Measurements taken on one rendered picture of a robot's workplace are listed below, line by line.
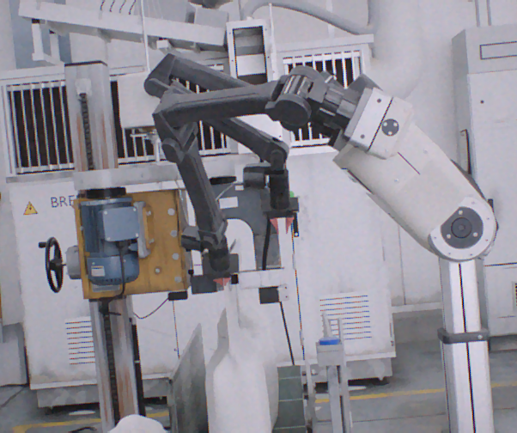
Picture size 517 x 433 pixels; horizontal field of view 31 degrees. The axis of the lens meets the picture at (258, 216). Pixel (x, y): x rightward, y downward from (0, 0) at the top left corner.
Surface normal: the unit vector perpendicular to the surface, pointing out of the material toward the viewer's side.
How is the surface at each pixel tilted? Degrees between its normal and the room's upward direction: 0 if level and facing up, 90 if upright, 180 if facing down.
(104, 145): 90
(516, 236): 90
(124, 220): 90
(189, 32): 90
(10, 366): 76
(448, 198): 115
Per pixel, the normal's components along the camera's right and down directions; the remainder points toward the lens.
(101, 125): -0.03, 0.06
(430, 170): 0.37, 0.44
